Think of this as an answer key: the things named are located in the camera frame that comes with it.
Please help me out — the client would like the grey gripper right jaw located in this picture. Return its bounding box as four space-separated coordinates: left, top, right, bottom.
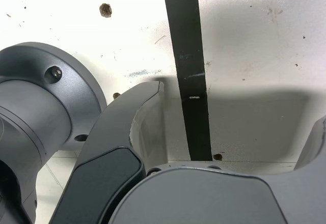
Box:
108 114 326 224

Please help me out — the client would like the black tape strip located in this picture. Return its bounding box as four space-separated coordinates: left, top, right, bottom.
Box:
162 0 213 161

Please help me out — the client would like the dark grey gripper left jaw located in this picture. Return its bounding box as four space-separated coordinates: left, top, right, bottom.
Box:
50 80 164 224

